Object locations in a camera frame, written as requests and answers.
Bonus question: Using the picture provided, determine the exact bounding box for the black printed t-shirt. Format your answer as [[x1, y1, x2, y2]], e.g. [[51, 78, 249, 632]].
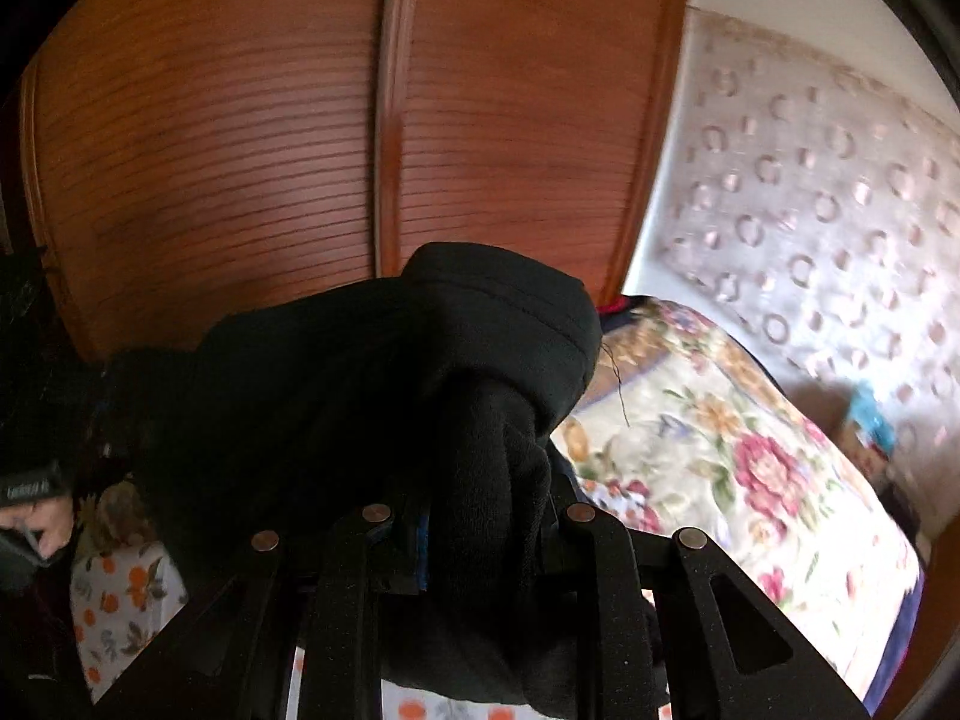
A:
[[97, 242, 668, 717]]

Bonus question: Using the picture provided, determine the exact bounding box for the blue plastic bag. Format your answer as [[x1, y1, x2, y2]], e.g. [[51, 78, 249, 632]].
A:
[[847, 382, 897, 451]]

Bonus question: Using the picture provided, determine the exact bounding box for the small cardboard box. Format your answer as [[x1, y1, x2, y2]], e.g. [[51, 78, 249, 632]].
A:
[[836, 420, 893, 473]]

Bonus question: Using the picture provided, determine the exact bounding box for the orange fruit print sheet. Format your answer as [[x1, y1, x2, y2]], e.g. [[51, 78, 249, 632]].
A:
[[71, 480, 511, 720]]

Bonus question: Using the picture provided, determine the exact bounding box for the person's left hand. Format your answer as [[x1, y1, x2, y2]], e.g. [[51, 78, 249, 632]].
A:
[[0, 499, 76, 560]]

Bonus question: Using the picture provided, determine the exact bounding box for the floral quilt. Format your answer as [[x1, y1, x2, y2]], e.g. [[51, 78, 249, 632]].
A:
[[555, 298, 923, 706]]

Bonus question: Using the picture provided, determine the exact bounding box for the circle patterned sheer curtain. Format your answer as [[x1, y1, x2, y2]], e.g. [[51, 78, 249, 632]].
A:
[[660, 11, 960, 533]]

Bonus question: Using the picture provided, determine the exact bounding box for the wooden slatted wardrobe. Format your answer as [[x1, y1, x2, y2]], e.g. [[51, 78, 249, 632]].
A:
[[0, 0, 687, 361]]

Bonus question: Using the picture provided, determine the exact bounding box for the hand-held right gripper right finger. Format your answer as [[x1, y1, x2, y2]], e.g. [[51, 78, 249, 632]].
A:
[[536, 450, 871, 720]]

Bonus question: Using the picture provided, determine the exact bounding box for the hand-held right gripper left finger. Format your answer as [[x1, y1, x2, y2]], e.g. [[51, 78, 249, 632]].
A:
[[94, 502, 432, 720]]

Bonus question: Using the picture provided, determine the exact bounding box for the navy blue blanket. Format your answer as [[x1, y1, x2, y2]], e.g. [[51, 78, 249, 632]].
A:
[[862, 562, 927, 717]]

